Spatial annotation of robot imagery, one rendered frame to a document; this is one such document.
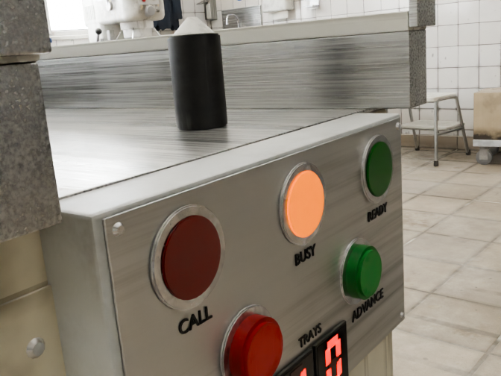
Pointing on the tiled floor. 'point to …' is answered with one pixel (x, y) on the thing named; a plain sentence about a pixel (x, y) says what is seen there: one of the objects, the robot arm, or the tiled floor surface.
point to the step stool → (438, 122)
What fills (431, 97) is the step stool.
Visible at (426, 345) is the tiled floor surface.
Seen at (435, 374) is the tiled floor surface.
